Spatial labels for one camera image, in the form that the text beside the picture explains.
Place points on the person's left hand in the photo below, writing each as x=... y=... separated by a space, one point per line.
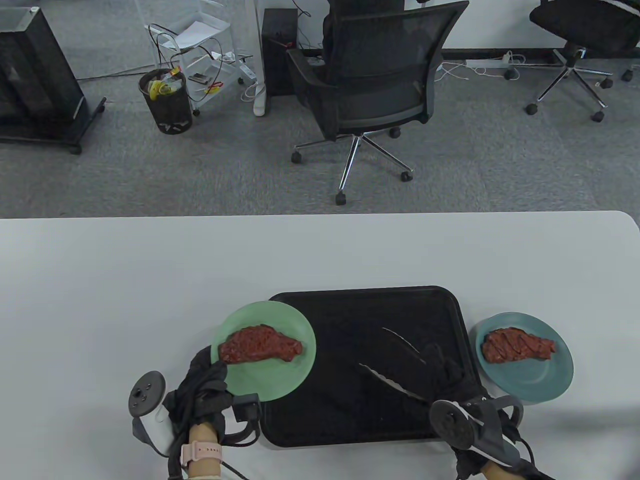
x=202 y=395

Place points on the person's right hand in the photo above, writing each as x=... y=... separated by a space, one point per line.
x=455 y=380

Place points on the grey handheld controller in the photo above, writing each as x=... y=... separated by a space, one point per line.
x=452 y=425
x=147 y=392

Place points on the green plate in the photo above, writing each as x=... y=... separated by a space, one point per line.
x=265 y=380

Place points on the silver kitchen tongs red tip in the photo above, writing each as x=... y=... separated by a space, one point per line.
x=390 y=381

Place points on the red raw steak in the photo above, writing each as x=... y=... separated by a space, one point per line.
x=260 y=345
x=515 y=345

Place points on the teal plate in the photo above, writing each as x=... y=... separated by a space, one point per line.
x=545 y=380

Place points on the person's left forearm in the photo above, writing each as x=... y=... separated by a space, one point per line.
x=202 y=432

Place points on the person's right forearm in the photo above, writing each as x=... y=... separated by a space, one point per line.
x=492 y=472

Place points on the black wrist sensor box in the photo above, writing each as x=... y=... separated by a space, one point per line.
x=247 y=407

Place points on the pink wrist watch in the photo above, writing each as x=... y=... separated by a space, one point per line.
x=202 y=451

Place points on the black plastic tray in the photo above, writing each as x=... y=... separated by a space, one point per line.
x=350 y=415

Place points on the black mesh trash bin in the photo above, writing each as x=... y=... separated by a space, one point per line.
x=167 y=112

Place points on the black mesh office chair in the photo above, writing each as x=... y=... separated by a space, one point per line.
x=380 y=95

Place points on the white desk leg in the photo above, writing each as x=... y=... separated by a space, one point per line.
x=259 y=100

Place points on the white power strip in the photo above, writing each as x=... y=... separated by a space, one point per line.
x=485 y=63

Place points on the black computer tower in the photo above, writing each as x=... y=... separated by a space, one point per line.
x=277 y=65

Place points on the white paper sheet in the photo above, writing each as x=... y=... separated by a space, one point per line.
x=197 y=34

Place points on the black cabinet on wheels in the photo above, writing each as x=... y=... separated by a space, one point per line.
x=35 y=75

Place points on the black office chair chrome base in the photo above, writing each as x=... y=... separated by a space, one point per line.
x=575 y=20

